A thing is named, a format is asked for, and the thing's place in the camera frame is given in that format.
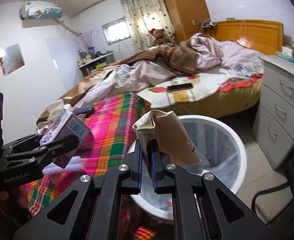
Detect brown teddy bear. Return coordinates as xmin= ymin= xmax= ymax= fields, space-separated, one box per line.
xmin=148 ymin=29 xmax=175 ymax=47

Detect bed mattress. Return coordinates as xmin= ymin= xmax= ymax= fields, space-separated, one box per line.
xmin=36 ymin=42 xmax=264 ymax=130

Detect purple milk carton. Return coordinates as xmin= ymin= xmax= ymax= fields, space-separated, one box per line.
xmin=38 ymin=109 xmax=91 ymax=169

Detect grey drawer cabinet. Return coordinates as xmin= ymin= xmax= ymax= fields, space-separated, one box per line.
xmin=252 ymin=55 xmax=294 ymax=171

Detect pink green plaid cloth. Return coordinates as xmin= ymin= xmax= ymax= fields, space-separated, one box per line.
xmin=25 ymin=92 xmax=158 ymax=240

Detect dried branches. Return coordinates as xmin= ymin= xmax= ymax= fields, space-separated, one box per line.
xmin=73 ymin=29 xmax=94 ymax=52

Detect patterned curtain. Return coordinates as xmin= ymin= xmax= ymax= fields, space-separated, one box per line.
xmin=119 ymin=0 xmax=176 ymax=53

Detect wooden wardrobe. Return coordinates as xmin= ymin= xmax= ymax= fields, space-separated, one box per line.
xmin=158 ymin=0 xmax=211 ymax=43

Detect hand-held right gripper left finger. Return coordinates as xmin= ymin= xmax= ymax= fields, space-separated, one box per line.
xmin=12 ymin=139 xmax=144 ymax=240

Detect glossy wall poster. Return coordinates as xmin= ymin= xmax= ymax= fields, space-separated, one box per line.
xmin=0 ymin=44 xmax=26 ymax=77

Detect wall air conditioner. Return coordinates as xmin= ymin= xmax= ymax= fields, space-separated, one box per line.
xmin=19 ymin=1 xmax=63 ymax=20

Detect dark blue glasses case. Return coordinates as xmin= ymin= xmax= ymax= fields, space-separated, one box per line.
xmin=71 ymin=106 xmax=95 ymax=116

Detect small window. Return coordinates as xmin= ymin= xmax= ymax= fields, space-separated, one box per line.
xmin=102 ymin=17 xmax=132 ymax=46

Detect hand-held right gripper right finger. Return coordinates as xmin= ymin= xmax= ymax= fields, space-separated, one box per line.
xmin=147 ymin=141 xmax=282 ymax=240

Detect floral bedsheet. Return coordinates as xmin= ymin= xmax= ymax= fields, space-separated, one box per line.
xmin=137 ymin=67 xmax=264 ymax=110

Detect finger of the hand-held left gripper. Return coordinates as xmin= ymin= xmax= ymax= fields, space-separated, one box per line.
xmin=2 ymin=133 xmax=42 ymax=156
xmin=4 ymin=136 xmax=80 ymax=168

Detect black phone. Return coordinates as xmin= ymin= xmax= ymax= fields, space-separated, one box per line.
xmin=167 ymin=82 xmax=194 ymax=92

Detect wooden headboard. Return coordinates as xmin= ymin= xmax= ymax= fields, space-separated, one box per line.
xmin=207 ymin=20 xmax=284 ymax=56

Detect pale pink duvet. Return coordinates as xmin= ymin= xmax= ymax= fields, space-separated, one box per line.
xmin=79 ymin=32 xmax=264 ymax=105

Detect green white tissue pack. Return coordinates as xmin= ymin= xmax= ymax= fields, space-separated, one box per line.
xmin=48 ymin=104 xmax=74 ymax=123

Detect brown blanket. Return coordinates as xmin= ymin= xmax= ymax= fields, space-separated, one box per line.
xmin=37 ymin=39 xmax=223 ymax=128

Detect shelf with bottles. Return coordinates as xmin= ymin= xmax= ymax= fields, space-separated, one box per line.
xmin=77 ymin=51 xmax=116 ymax=78

